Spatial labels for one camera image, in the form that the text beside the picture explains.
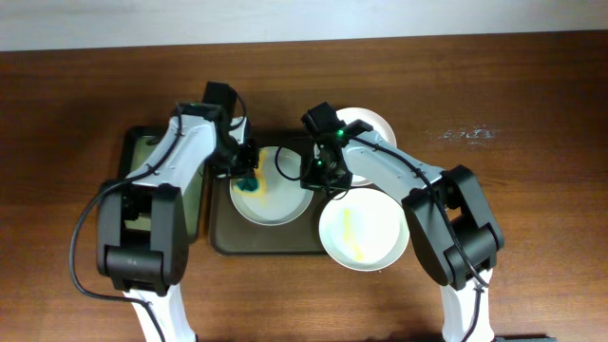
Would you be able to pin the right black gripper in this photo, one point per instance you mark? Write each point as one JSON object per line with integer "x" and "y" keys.
{"x": 311, "y": 180}

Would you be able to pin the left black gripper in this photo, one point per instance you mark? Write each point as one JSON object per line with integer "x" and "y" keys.
{"x": 245, "y": 168}

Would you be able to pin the green and yellow sponge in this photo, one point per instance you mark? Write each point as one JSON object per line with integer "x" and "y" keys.
{"x": 256, "y": 185}

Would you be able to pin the light grey plate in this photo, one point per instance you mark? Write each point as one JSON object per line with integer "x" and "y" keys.
{"x": 276, "y": 201}

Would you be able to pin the pink rimmed white plate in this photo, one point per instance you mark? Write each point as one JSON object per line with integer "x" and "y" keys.
{"x": 351, "y": 114}

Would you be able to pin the white plate yellow stain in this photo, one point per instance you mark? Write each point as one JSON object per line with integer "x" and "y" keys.
{"x": 365, "y": 230}

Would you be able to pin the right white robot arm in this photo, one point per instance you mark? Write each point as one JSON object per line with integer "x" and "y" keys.
{"x": 454, "y": 233}

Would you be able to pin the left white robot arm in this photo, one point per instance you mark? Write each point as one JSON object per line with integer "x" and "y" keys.
{"x": 142, "y": 228}

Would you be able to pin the large dark brown tray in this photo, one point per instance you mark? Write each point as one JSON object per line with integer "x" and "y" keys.
{"x": 230, "y": 233}

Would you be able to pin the small green tray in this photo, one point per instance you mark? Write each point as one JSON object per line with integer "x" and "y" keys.
{"x": 139, "y": 142}

